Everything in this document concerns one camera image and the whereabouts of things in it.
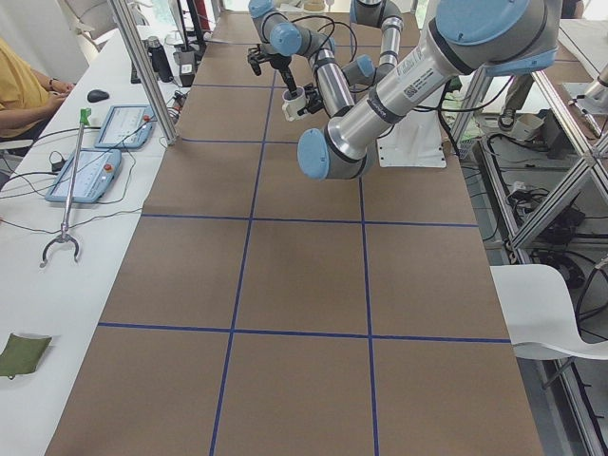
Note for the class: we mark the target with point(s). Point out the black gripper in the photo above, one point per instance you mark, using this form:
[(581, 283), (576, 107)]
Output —
[(285, 75), (314, 102)]

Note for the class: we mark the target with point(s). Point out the white mug with HOME print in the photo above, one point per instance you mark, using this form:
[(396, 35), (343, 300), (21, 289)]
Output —
[(292, 103)]

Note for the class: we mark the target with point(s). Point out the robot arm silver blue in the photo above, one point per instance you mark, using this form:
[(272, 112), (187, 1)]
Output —
[(506, 37), (347, 55)]

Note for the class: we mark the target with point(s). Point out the dark water bottle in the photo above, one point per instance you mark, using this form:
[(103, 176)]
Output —
[(159, 59)]

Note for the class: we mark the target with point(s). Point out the far blue teach pendant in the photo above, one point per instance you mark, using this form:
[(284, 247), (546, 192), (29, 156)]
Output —
[(126, 126)]

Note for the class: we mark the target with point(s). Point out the blue teach pendant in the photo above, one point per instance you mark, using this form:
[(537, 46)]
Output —
[(126, 126), (96, 171)]

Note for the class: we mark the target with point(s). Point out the black computer mouse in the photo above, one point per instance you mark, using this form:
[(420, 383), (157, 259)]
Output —
[(97, 95)]

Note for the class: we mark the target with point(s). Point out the metal reacher grabber tool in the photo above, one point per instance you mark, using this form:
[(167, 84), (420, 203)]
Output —
[(64, 236)]

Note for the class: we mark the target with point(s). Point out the near blue teach pendant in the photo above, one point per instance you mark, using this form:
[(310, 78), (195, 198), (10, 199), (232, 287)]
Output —
[(96, 171)]

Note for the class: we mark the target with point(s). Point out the person in yellow shirt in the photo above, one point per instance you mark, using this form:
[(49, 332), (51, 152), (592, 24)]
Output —
[(29, 98)]

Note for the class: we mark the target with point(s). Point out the white chair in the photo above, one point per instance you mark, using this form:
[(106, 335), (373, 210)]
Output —
[(539, 314)]

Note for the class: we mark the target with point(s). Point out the green cloth pouch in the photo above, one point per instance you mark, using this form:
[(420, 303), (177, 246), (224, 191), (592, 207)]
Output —
[(22, 355)]

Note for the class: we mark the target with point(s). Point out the aluminium frame post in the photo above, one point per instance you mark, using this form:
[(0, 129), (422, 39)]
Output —
[(134, 46)]

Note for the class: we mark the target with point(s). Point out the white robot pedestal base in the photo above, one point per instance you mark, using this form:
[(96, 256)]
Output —
[(414, 142)]

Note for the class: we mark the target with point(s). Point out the aluminium frame rack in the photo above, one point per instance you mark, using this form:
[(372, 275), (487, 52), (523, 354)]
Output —
[(547, 204)]

